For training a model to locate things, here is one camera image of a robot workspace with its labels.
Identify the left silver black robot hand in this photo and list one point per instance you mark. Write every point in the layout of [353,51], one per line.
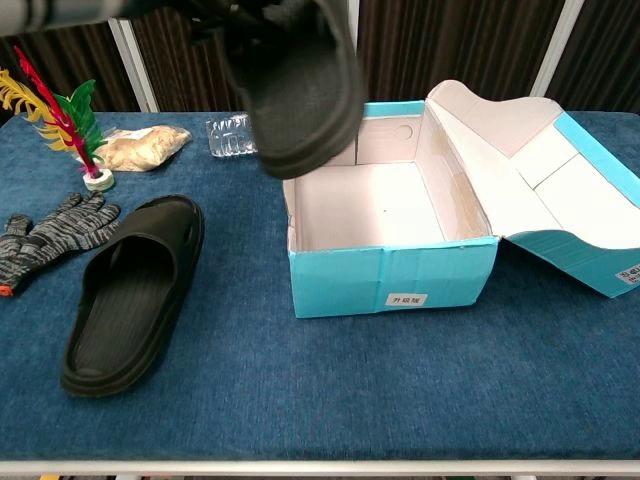
[210,25]

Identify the black slide sandal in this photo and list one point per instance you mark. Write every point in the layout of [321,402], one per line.
[120,310]
[300,100]

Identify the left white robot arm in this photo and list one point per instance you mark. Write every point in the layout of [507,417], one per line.
[60,12]

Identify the light blue cardboard shoe box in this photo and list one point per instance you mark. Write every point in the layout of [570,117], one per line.
[390,270]

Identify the clear plastic water bottle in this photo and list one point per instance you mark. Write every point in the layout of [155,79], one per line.
[230,140]

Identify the clear bag of beige snacks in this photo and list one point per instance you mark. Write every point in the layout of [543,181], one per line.
[145,147]

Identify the colourful feather shuttlecock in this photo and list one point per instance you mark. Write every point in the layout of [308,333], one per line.
[97,181]

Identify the grey knitted work glove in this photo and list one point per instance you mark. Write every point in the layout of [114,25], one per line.
[55,232]

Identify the blue felt table cover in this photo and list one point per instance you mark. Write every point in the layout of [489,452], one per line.
[350,390]

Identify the dark partition screen white frame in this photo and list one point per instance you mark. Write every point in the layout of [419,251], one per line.
[440,45]
[50,60]
[190,75]
[610,50]

